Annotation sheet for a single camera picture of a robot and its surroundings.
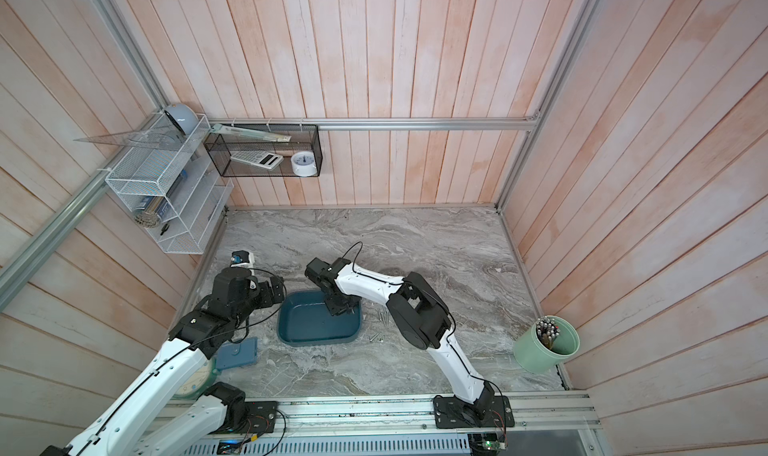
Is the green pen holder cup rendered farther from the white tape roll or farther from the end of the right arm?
the white tape roll

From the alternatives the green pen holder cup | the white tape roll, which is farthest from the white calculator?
the green pen holder cup

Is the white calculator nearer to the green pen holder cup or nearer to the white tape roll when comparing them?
the white tape roll

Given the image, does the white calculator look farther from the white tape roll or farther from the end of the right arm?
the end of the right arm

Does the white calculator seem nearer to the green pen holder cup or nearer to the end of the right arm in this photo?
the end of the right arm
